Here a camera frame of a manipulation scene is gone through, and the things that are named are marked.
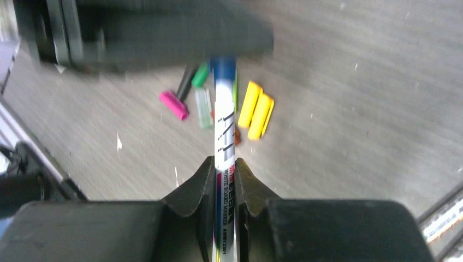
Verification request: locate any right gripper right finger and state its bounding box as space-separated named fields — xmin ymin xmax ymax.
xmin=234 ymin=158 xmax=434 ymax=261

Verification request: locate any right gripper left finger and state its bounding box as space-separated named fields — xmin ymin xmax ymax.
xmin=1 ymin=157 xmax=215 ymax=261

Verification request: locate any orange pen cap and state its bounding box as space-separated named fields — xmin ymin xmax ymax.
xmin=238 ymin=81 xmax=263 ymax=128

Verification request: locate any dark green pen cap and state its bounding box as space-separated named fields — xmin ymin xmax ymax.
xmin=191 ymin=62 xmax=210 ymax=88

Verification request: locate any red-brown pen cap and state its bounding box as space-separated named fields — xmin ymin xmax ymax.
xmin=234 ymin=125 xmax=241 ymax=146

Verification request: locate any aluminium slotted rail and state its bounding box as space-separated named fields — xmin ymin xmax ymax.
xmin=417 ymin=182 xmax=462 ymax=261

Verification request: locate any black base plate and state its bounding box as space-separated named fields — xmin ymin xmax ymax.
xmin=1 ymin=99 xmax=88 ymax=219

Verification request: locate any yellow pen cap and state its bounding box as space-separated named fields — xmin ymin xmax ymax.
xmin=247 ymin=93 xmax=275 ymax=140

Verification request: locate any navy blue pen cap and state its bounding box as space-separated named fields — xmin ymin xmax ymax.
xmin=211 ymin=56 xmax=236 ymax=81

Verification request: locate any lime green pen cap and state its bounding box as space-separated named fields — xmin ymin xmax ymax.
xmin=233 ymin=70 xmax=238 ymax=113

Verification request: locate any black pen cap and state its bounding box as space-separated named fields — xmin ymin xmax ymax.
xmin=176 ymin=64 xmax=199 ymax=103

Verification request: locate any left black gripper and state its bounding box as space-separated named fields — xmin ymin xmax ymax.
xmin=13 ymin=1 xmax=274 ymax=73

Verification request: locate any magenta pen cap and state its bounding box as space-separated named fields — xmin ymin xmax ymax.
xmin=159 ymin=91 xmax=189 ymax=121

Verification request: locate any blue-capped lime-end marker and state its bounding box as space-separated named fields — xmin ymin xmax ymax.
xmin=212 ymin=56 xmax=239 ymax=262

